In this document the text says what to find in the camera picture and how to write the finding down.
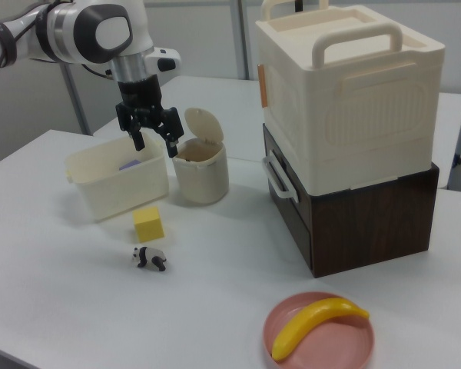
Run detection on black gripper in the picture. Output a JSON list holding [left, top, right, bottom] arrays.
[[114, 73, 185, 159]]

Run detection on cream trash can lid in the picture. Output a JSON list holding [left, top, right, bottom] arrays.
[[183, 107, 224, 147]]

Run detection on beige cup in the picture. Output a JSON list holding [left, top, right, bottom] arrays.
[[171, 138, 230, 204]]

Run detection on white rectangular plastic bin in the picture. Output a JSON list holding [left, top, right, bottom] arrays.
[[64, 132, 170, 223]]

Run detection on yellow foam block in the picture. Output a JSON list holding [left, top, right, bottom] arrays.
[[132, 206, 166, 244]]

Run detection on small panda toy figure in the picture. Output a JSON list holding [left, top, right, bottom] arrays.
[[130, 245, 168, 271]]

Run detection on dark brown tissue box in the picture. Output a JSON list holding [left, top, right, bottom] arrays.
[[261, 122, 441, 279]]

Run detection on yellow toy banana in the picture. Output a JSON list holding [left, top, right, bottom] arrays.
[[271, 296, 370, 362]]

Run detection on pink round plate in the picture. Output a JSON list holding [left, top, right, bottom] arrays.
[[263, 291, 377, 369]]

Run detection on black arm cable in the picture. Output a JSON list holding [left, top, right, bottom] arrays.
[[80, 61, 114, 80]]

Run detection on white drawer handle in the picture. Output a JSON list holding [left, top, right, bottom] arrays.
[[261, 155, 301, 201]]

